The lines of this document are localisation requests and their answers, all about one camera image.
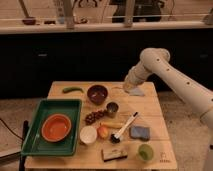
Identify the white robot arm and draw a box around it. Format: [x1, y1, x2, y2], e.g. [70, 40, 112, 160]
[123, 48, 213, 171]

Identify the dark purple bowl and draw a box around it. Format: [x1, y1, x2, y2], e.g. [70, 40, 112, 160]
[87, 85, 108, 105]

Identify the orange bowl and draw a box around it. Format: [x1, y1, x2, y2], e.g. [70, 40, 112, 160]
[41, 113, 72, 142]

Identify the dark red bowl on shelf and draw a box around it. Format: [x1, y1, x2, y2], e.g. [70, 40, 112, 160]
[22, 17, 36, 25]

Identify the grey blue cloth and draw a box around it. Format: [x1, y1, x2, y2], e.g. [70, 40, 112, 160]
[129, 87, 144, 96]

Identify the small metal cup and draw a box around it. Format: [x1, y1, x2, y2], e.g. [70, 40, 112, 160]
[106, 102, 119, 118]

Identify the yellow banana piece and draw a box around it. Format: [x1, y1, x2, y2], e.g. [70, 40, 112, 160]
[100, 122, 123, 129]

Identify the blue sponge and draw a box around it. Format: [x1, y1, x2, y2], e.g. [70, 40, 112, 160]
[129, 126, 150, 141]

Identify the bunch of dark grapes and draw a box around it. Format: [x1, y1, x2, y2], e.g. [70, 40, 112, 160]
[85, 110, 107, 125]

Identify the orange peach fruit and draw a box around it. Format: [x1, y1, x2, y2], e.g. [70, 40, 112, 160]
[97, 125, 109, 139]

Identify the light green plastic cup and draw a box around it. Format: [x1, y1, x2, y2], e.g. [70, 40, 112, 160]
[138, 144, 154, 162]

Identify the green plastic tray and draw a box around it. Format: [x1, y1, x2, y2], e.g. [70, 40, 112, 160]
[21, 99, 82, 156]

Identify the black stand left of table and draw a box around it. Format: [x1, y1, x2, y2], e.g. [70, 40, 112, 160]
[19, 120, 29, 171]

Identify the white handled dish brush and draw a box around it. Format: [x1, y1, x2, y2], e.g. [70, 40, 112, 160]
[110, 112, 138, 143]

